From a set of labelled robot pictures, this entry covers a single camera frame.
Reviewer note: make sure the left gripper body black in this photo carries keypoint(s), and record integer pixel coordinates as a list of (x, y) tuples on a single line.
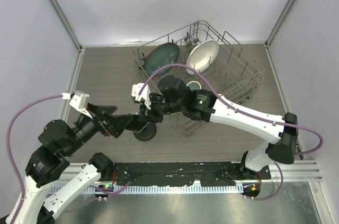
[(101, 124)]

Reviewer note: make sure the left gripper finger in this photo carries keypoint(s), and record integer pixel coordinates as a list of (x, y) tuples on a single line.
[(103, 111), (118, 123)]

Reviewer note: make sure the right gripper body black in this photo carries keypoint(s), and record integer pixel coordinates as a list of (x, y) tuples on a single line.
[(157, 106)]

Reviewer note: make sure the black smartphone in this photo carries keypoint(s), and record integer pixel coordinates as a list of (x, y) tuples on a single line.
[(140, 122)]

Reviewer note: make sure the black phone stand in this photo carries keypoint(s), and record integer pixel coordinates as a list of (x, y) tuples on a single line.
[(147, 133)]

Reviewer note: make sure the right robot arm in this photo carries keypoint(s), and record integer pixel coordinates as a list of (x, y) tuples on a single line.
[(279, 133)]

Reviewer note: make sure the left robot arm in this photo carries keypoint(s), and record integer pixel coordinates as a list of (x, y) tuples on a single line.
[(48, 162)]

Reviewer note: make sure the dark green mug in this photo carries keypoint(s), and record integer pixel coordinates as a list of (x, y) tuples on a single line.
[(194, 85)]

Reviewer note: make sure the teal ceramic plate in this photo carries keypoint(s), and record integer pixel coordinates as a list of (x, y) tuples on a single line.
[(167, 53)]

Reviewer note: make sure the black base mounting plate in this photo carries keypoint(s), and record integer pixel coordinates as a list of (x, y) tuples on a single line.
[(179, 174)]

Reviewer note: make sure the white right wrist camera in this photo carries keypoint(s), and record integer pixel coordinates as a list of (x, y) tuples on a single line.
[(140, 93)]

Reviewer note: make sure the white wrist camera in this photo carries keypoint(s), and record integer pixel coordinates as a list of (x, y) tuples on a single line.
[(140, 93), (78, 100)]

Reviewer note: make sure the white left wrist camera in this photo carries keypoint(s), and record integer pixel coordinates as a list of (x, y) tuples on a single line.
[(78, 100)]

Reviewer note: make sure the grey wire dish rack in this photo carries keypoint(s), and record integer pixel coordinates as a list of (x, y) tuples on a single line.
[(231, 74)]

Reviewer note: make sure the white slotted cable duct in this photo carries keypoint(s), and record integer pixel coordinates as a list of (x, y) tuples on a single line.
[(193, 189)]

